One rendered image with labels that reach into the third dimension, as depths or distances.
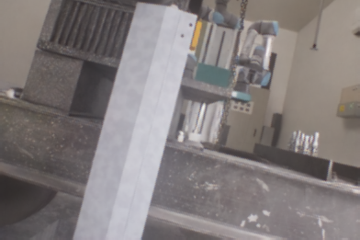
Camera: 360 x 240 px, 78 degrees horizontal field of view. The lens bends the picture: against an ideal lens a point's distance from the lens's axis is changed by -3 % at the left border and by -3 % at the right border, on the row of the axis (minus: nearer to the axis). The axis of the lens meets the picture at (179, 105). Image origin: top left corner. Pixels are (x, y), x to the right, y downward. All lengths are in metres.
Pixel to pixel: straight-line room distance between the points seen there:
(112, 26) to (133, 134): 0.45
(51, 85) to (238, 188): 0.78
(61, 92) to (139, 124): 0.39
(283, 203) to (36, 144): 0.92
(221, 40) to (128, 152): 1.82
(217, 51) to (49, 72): 1.64
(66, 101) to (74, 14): 0.32
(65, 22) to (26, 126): 0.42
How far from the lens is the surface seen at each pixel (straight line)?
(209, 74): 2.14
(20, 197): 1.43
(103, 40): 0.93
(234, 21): 1.66
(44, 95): 0.99
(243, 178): 0.87
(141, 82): 0.68
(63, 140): 0.96
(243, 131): 3.99
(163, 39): 0.71
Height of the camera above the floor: 0.73
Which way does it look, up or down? 5 degrees up
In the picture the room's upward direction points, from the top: 14 degrees clockwise
